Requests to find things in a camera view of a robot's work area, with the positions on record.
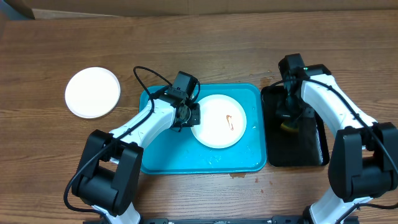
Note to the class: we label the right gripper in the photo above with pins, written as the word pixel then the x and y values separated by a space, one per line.
pixel 286 114

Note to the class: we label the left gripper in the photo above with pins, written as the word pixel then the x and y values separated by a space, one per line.
pixel 195 119

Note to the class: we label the white plate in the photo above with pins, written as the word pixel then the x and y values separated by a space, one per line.
pixel 92 92
pixel 222 122

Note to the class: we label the green yellow sponge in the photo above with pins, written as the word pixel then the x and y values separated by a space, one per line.
pixel 290 126

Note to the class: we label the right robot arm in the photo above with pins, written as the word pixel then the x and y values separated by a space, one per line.
pixel 363 163

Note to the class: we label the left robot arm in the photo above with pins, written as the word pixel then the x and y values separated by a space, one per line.
pixel 106 179

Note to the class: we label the teal plastic tray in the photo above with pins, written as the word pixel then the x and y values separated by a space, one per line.
pixel 179 152

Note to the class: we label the black plastic tray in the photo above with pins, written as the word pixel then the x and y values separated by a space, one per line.
pixel 307 147

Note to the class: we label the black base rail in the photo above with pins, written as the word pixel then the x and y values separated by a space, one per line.
pixel 273 220

